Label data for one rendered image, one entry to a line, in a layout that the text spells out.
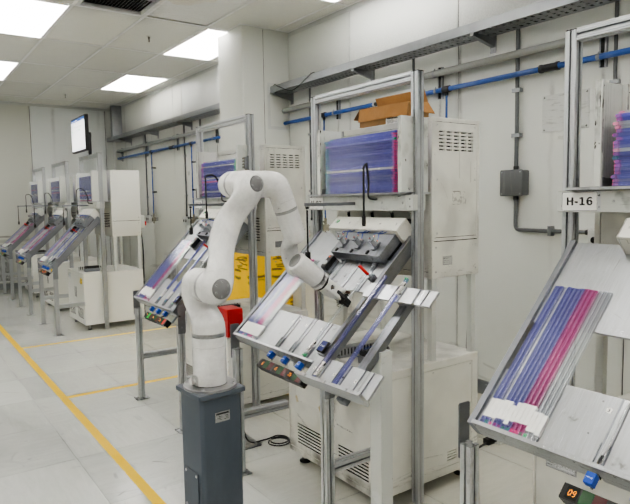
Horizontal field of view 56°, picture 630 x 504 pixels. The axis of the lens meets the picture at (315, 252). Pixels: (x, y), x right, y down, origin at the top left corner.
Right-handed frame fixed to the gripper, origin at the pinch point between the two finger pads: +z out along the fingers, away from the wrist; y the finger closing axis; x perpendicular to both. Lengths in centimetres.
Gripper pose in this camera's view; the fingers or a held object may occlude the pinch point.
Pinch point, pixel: (344, 301)
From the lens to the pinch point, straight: 252.9
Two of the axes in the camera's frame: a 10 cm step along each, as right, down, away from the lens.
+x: -4.9, 8.3, -2.8
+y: -5.8, -0.6, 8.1
